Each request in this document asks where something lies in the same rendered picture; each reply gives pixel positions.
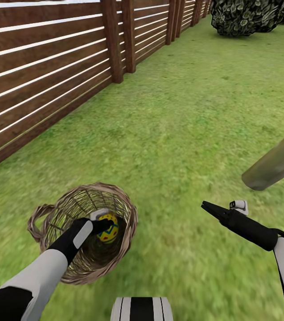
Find easter egg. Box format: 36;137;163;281
96;214;120;245

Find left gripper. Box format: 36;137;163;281
94;218;114;236

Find wicker basket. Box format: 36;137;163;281
27;182;139;285

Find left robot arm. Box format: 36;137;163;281
0;207;114;321

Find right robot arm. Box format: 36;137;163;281
201;200;284;293

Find robot trunk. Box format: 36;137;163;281
110;297;173;321

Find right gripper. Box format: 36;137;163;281
201;201;260;242

